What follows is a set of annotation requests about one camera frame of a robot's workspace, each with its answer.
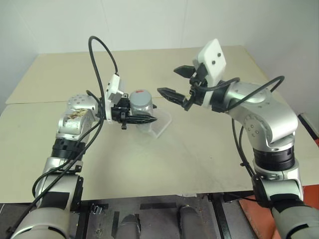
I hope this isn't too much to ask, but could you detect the red and black object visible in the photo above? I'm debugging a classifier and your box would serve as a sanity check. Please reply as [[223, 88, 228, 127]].
[[298, 112, 319, 148]]

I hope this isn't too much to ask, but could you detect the red panel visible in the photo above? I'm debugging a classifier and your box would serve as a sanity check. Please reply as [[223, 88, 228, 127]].
[[238, 193, 278, 239]]

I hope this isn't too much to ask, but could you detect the grey jar lid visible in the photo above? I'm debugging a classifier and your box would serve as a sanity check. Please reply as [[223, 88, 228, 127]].
[[130, 89, 153, 105]]

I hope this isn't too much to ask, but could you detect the clear plastic jar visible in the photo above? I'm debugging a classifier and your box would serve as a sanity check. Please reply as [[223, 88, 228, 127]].
[[130, 101, 154, 134]]

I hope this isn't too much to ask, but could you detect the black tape strip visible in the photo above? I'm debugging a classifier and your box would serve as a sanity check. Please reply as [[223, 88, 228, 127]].
[[111, 211, 121, 232], [139, 202, 177, 210]]

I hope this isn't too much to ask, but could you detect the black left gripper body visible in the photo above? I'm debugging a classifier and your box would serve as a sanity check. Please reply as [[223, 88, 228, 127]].
[[111, 93, 132, 130]]

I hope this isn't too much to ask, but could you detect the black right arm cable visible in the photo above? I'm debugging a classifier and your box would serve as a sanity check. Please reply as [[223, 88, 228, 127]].
[[190, 76, 286, 207]]

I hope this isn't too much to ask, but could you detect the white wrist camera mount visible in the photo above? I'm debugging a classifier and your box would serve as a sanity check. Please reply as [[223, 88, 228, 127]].
[[191, 39, 227, 109], [104, 73, 124, 120]]

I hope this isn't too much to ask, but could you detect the clear plastic box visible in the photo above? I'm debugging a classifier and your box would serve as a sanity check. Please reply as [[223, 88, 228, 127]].
[[149, 111, 173, 139]]

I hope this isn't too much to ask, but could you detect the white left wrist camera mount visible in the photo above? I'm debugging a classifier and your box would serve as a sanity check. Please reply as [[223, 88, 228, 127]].
[[104, 73, 124, 120]]

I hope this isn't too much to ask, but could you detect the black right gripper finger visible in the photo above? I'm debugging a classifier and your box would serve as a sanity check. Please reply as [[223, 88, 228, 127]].
[[173, 65, 197, 78], [157, 87, 194, 112]]

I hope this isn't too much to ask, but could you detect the dark grey rounded shape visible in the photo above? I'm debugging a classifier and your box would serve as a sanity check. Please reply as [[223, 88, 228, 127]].
[[177, 204, 198, 239], [119, 213, 141, 239]]

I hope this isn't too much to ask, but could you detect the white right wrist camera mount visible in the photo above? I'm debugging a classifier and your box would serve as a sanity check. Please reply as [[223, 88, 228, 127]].
[[191, 39, 227, 109]]

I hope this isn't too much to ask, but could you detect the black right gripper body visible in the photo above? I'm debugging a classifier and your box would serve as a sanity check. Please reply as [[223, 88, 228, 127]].
[[189, 63, 209, 107]]

